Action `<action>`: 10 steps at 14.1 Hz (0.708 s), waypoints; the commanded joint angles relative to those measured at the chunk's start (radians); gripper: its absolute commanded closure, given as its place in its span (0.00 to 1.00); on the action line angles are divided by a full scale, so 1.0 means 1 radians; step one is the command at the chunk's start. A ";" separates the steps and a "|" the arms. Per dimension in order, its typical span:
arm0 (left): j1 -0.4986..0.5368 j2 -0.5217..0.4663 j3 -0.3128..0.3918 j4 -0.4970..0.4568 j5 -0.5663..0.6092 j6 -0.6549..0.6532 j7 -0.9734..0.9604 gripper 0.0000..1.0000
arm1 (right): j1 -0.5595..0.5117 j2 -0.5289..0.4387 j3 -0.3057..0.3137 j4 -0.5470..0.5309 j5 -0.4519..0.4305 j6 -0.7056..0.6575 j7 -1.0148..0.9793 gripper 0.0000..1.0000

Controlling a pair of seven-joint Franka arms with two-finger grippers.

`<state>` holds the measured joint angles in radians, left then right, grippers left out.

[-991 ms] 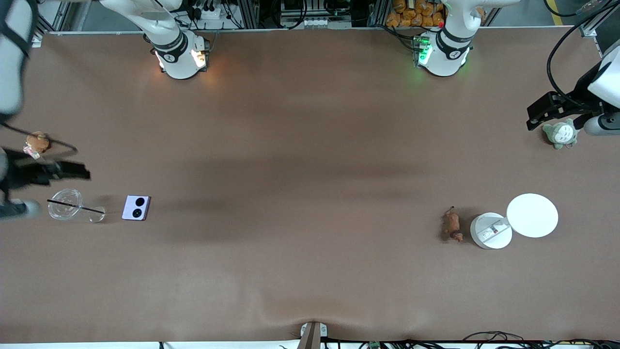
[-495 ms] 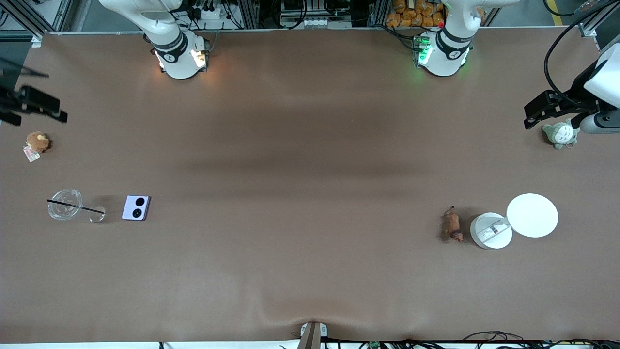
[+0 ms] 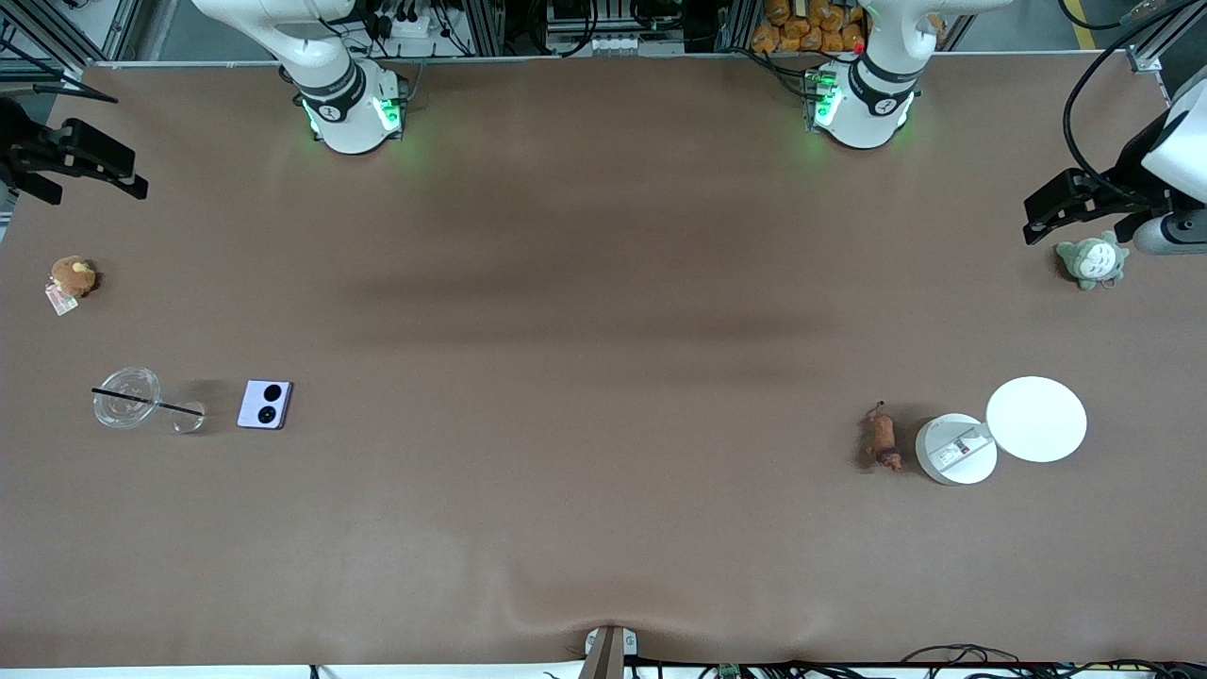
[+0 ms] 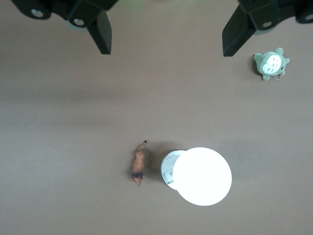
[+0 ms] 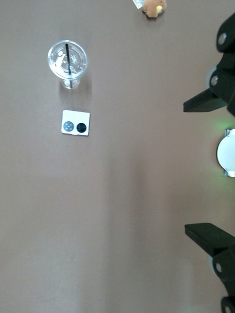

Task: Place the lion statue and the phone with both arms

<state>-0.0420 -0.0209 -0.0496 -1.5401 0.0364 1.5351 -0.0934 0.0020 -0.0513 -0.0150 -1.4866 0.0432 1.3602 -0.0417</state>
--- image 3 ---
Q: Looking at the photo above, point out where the brown lion statue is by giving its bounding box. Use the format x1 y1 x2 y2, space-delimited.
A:
862 402 904 472

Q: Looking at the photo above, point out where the grey totoro plush toy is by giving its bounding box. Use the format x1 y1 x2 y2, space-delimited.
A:
1055 233 1130 291

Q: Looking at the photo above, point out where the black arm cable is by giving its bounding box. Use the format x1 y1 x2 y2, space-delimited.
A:
1063 0 1207 204
0 38 120 105

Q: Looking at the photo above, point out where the white round lid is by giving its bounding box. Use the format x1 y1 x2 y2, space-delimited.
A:
985 376 1088 463

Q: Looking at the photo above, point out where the clear plastic cup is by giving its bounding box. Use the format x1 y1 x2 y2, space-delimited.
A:
92 367 207 435

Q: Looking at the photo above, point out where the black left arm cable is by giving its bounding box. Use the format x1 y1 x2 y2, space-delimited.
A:
1063 0 1207 204

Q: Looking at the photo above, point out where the aluminium frame rail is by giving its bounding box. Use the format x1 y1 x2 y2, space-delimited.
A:
0 0 142 65
1127 0 1207 73

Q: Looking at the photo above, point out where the lilac flip phone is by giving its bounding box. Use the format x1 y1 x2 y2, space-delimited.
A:
237 380 294 431

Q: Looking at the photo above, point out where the black straw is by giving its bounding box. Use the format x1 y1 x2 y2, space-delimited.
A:
91 387 206 416

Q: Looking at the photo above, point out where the orange snack packs pile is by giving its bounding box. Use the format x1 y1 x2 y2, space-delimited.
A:
751 0 868 54

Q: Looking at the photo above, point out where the white power strip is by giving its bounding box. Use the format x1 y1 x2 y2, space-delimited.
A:
372 9 435 41

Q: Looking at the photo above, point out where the white round container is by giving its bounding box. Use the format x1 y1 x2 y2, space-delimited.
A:
915 413 998 487

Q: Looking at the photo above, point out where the black floor cables bundle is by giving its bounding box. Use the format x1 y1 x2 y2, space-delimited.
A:
651 644 1207 679

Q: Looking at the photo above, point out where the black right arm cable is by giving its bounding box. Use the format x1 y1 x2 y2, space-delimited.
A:
0 38 120 105

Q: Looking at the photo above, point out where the brown plush toy with tag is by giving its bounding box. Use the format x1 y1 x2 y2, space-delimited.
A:
45 256 98 316

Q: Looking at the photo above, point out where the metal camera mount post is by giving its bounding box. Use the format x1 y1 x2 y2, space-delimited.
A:
577 626 638 679

